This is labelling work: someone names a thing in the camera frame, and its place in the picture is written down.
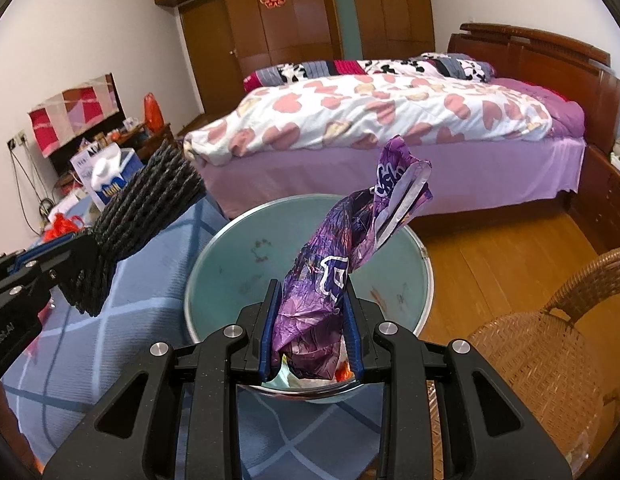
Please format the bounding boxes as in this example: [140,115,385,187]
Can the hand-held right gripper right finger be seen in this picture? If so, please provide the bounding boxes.
[341,280,573,480]

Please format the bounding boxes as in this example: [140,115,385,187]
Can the brown wooden wardrobe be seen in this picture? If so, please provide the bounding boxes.
[150,0,437,81]

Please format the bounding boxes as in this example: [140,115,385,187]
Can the wooden bed headboard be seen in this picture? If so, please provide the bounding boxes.
[447,22,618,151]

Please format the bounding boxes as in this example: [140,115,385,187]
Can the wooden nightstand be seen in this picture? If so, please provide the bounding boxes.
[570,142,620,256]

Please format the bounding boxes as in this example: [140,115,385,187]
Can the orange plastic bag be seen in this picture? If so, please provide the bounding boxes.
[144,92,163,131]

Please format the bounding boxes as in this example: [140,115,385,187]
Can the brown wooden door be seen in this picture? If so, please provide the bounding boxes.
[179,0,243,116]

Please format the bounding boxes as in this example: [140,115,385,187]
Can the black television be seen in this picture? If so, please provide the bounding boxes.
[48,74,128,173]

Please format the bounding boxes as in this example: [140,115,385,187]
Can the striped cow print blanket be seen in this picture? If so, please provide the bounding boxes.
[242,52,496,93]

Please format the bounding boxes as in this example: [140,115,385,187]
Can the teal bin with metal rim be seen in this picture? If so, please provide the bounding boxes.
[184,194,435,405]

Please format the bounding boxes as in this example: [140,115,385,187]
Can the bed with purple sheet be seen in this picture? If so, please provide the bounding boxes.
[182,77,588,218]

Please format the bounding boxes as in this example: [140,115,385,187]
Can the white quilt pink hearts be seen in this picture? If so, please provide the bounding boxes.
[182,74,553,168]

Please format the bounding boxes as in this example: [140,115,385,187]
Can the blue milk carton white cap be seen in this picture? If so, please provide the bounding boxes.
[90,145,145,208]

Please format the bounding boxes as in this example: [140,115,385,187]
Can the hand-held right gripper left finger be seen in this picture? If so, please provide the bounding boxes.
[42,280,283,480]

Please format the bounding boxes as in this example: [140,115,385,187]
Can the purple foil wrapper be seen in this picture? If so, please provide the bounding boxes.
[270,135,433,381]

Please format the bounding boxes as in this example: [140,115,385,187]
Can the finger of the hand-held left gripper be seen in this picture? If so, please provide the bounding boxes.
[0,237,70,277]
[4,234,101,312]

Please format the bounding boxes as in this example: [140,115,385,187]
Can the black foam net sleeve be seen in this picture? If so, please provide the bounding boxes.
[57,139,208,317]

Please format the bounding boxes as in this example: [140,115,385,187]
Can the red pink patchwork cover cloth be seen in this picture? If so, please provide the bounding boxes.
[27,72,118,158]

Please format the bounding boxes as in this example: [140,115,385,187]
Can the brown wicker chair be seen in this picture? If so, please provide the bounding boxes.
[462,246,620,471]

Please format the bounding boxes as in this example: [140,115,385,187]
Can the black power cable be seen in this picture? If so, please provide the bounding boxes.
[12,147,55,233]

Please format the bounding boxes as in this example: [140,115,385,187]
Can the blue checked tablecloth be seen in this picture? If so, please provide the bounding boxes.
[0,192,385,480]

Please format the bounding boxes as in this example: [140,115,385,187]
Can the red plastic bag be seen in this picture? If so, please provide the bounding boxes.
[42,212,85,243]

